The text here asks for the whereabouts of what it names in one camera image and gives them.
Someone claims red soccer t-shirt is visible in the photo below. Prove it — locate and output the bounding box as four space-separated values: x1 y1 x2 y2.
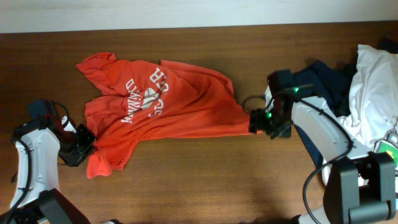
77 52 249 179

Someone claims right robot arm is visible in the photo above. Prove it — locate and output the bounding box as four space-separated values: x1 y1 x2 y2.
249 70 396 224

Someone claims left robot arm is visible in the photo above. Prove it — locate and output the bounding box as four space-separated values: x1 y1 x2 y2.
1 100 96 224

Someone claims navy blue garment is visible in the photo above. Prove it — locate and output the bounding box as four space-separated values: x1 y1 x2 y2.
294 37 397 168

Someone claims white printed t-shirt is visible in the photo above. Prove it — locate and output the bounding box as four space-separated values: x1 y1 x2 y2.
321 44 398 187

